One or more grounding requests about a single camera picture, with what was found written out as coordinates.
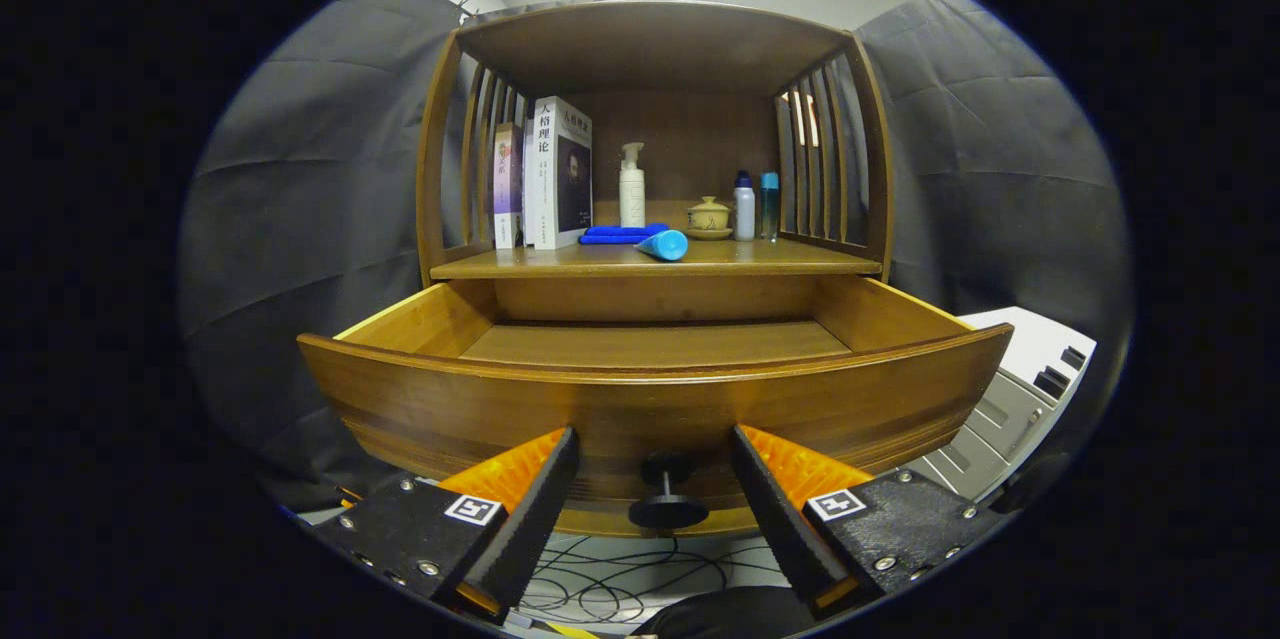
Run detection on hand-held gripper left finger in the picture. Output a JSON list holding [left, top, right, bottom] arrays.
[[315, 425, 581, 620]]

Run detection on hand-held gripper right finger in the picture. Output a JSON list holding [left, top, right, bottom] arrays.
[[728, 424, 1006, 620]]

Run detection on black round drawer knob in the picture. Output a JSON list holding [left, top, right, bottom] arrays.
[[628, 452, 710, 531]]

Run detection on wooden drawer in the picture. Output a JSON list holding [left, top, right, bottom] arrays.
[[297, 276, 1014, 537]]

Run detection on blue white cosmetic tube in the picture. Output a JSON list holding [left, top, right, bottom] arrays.
[[636, 229, 689, 262]]

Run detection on wooden countertop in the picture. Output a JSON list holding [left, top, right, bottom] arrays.
[[430, 199, 884, 280]]

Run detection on wooden cabinet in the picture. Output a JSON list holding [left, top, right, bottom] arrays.
[[416, 0, 896, 285]]

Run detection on white grey printer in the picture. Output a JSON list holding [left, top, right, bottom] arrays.
[[905, 307, 1098, 503]]

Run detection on blue folded cloth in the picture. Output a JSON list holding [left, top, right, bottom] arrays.
[[578, 223, 671, 246]]

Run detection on yellow lidded teacup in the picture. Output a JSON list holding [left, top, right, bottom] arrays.
[[685, 196, 734, 241]]

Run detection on purple white book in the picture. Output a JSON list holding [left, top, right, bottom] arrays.
[[492, 123, 526, 250]]

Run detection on white pump bottle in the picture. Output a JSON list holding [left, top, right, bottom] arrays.
[[619, 142, 647, 229]]

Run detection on white portrait book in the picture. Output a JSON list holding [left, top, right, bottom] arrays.
[[525, 96, 594, 251]]

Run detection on black floor cables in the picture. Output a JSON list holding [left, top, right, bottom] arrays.
[[515, 534, 791, 635]]

